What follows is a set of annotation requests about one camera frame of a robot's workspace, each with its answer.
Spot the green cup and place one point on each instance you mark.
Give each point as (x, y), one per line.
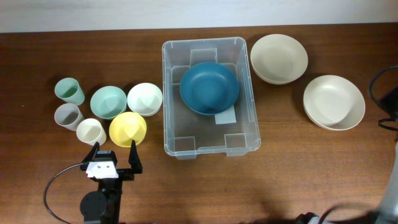
(69, 90)

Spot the white small bowl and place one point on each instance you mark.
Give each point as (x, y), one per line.
(145, 99)

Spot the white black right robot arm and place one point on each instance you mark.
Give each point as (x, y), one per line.
(386, 211)

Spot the beige bowl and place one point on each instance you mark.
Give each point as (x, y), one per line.
(278, 59)
(333, 103)

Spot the blue bowl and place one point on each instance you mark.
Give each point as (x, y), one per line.
(209, 88)

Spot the grey cup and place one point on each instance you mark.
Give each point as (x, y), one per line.
(68, 116)

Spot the cream cup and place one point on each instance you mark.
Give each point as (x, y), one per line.
(90, 131)

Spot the clear plastic storage bin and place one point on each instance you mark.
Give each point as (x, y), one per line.
(187, 133)

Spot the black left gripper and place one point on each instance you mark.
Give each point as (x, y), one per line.
(129, 173)

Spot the yellow small bowl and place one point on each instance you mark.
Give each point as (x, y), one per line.
(127, 127)

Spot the white label in bin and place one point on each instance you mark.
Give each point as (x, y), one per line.
(226, 117)

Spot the green small bowl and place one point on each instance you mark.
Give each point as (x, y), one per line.
(108, 102)

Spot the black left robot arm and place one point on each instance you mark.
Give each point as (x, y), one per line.
(103, 204)

